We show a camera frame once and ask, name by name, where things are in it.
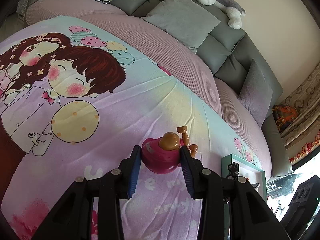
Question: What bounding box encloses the black toy car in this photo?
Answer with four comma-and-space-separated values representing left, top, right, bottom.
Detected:
226, 162, 240, 180

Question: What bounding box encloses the grey sofa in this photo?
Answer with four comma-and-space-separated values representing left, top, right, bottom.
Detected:
28, 0, 292, 178

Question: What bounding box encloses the beige patterned curtain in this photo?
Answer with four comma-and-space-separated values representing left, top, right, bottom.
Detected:
280, 65, 319, 149

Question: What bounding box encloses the pink sofa seat cover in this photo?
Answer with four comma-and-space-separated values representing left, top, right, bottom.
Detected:
25, 0, 272, 179

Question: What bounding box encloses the light grey cushion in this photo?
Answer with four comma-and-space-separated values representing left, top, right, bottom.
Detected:
141, 0, 220, 53

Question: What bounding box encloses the red hanging ornament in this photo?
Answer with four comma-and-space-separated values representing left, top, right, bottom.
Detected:
289, 132, 320, 164

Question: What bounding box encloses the purple grey cushion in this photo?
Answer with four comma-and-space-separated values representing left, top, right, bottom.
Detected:
238, 60, 273, 127

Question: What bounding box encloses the grey white plush dog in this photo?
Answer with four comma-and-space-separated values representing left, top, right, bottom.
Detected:
197, 0, 246, 29

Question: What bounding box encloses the pink puppy toy figure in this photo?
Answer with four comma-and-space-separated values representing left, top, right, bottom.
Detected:
142, 126, 199, 174

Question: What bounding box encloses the orange red decoration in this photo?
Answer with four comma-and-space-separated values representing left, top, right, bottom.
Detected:
272, 105, 299, 133

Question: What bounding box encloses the cartoon print table cloth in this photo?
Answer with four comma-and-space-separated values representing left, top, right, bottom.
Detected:
1, 16, 260, 239

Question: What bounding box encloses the teal white box lid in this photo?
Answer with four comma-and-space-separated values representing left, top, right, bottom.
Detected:
221, 154, 267, 202

